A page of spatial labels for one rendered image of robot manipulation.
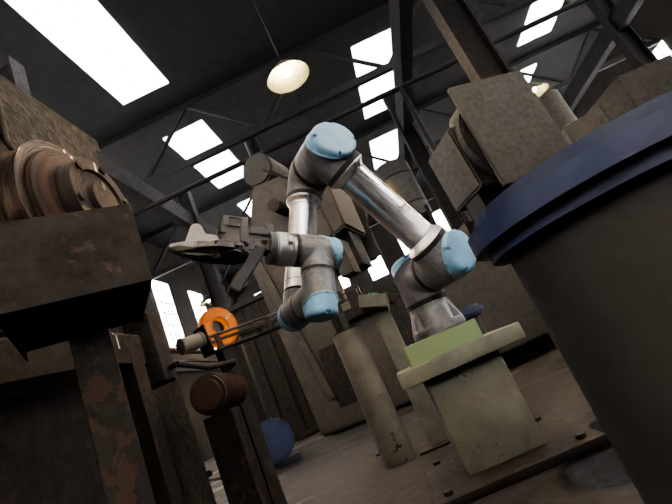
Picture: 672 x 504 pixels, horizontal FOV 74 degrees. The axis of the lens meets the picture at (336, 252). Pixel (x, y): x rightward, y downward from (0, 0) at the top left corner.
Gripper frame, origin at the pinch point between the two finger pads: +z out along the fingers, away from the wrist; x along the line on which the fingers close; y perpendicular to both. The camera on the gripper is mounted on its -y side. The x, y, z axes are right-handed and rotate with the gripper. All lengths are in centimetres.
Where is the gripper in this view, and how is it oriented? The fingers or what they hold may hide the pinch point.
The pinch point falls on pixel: (175, 250)
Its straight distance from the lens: 94.2
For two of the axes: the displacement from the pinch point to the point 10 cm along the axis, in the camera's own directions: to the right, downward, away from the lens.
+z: -9.2, -0.7, -3.9
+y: -1.1, -9.0, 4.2
